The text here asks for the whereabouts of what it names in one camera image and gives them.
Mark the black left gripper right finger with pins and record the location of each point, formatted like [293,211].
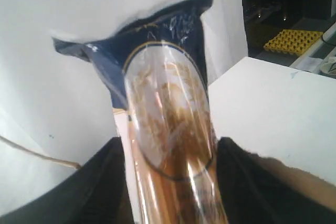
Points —
[257,189]

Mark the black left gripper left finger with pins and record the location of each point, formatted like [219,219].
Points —
[96,193]

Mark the spaghetti packet with Italian flag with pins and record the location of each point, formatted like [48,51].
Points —
[168,119]

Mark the large brown paper bag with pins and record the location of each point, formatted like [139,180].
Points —
[254,189]

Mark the white backdrop curtain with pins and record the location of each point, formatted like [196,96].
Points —
[78,51]

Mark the yellow egg tray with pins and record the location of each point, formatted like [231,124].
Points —
[293,42]

